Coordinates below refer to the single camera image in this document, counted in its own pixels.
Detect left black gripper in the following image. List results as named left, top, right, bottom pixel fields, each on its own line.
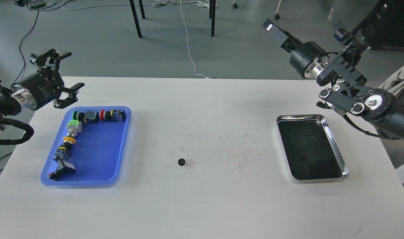
left=12, top=49, right=85, bottom=111

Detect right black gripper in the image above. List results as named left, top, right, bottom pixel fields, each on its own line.
left=262, top=19, right=329, bottom=79

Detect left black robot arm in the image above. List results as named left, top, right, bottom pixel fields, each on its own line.
left=0, top=49, right=84, bottom=145

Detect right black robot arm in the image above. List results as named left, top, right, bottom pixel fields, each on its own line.
left=263, top=19, right=404, bottom=140

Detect black table legs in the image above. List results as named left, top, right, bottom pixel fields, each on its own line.
left=129, top=0, right=216, bottom=38

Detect blue plastic tray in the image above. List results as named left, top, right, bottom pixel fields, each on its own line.
left=40, top=106, right=131, bottom=186

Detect black cabinet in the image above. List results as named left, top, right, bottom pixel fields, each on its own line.
left=352, top=0, right=404, bottom=51

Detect metal tray with black mat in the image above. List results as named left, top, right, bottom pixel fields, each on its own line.
left=276, top=114, right=350, bottom=183

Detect beige cloth on chair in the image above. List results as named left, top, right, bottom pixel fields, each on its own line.
left=378, top=66, right=404, bottom=97

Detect green push button switch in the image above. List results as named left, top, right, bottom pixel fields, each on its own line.
left=68, top=111, right=100, bottom=125

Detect white green button switch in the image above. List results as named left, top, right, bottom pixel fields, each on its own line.
left=66, top=119, right=82, bottom=137

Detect black floor cable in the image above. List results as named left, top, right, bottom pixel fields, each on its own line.
left=14, top=0, right=64, bottom=78

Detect red push button switch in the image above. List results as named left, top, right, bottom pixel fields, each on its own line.
left=99, top=109, right=126, bottom=122

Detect yellow ring button switch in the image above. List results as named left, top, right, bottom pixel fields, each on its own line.
left=53, top=136, right=76, bottom=162

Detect white floor cable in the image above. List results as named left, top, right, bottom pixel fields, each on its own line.
left=62, top=0, right=217, bottom=79

